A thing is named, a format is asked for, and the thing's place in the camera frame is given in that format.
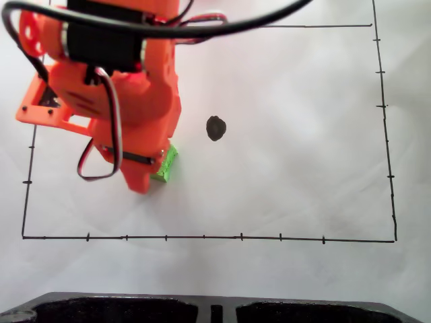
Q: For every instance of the black dot mark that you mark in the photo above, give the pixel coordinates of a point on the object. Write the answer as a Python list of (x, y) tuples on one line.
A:
[(215, 128)]

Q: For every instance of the green textured block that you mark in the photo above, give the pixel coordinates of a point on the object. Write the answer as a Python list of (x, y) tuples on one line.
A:
[(167, 165)]

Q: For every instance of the white paper sheet black outline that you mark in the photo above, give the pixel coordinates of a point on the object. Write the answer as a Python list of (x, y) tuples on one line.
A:
[(286, 185)]

